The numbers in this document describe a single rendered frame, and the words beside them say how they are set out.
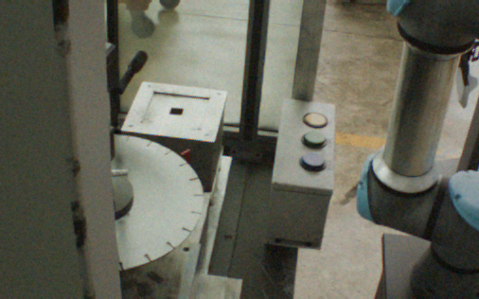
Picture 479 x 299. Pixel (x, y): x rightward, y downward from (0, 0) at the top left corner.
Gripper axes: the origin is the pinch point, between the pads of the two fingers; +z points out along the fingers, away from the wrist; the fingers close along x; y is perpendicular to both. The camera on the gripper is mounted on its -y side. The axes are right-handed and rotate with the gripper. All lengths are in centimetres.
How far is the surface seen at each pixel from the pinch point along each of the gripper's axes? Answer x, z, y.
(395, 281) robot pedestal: -27.2, 16.3, -33.6
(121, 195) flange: -4, -5, -77
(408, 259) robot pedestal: -24.3, 16.3, -27.5
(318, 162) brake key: -6.9, 0.3, -39.2
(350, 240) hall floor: 39, 91, 26
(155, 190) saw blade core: -5, -4, -71
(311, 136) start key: 0.0, 0.3, -35.5
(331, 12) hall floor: 188, 91, 137
